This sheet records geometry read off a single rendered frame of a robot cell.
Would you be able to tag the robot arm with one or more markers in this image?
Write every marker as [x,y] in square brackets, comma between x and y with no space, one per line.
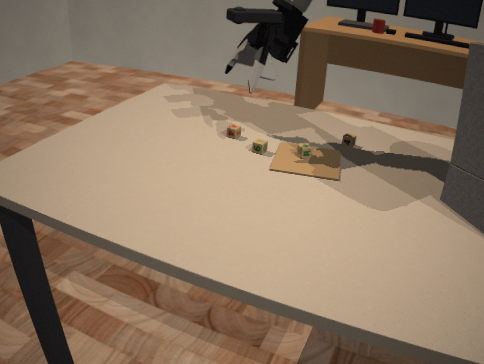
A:
[238,15]

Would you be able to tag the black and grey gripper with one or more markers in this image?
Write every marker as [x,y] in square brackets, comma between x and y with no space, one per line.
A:
[260,56]

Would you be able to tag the tan mat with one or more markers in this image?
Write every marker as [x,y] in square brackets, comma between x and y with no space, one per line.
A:
[325,163]

